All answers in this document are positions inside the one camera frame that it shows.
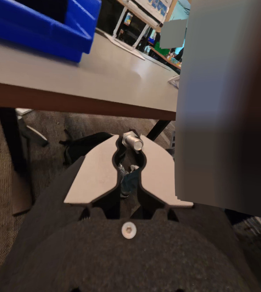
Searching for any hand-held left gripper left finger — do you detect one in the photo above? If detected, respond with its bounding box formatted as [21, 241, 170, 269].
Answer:
[63, 135, 121, 207]

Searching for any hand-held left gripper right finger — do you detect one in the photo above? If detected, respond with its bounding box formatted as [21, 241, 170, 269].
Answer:
[138, 135, 194, 208]

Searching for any silver hex bolt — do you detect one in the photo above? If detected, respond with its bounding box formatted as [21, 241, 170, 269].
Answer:
[122, 130, 144, 151]

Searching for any black bag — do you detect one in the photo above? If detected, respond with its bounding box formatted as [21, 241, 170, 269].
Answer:
[59, 132, 115, 167]

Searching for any teal cloth item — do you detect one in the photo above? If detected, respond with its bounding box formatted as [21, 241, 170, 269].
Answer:
[118, 163, 143, 198]

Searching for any black table leg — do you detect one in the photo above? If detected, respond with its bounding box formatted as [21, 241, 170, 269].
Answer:
[0, 107, 33, 207]
[146, 119, 172, 141]

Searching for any grey chair base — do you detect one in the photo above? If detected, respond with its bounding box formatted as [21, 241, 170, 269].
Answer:
[16, 108, 49, 148]

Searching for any colourful printed box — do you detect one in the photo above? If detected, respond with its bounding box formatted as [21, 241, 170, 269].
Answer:
[167, 55, 182, 68]

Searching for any wooden desk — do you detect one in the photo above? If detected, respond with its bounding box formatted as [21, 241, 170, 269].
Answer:
[149, 46, 182, 71]

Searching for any green plastic bin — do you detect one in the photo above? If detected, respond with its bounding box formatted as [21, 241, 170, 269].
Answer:
[154, 42, 171, 55]

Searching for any blue divided plastic bin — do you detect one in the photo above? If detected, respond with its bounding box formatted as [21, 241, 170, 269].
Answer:
[0, 0, 102, 63]

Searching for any printed paper sheet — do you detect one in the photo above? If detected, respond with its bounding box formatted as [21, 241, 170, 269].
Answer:
[134, 0, 170, 17]

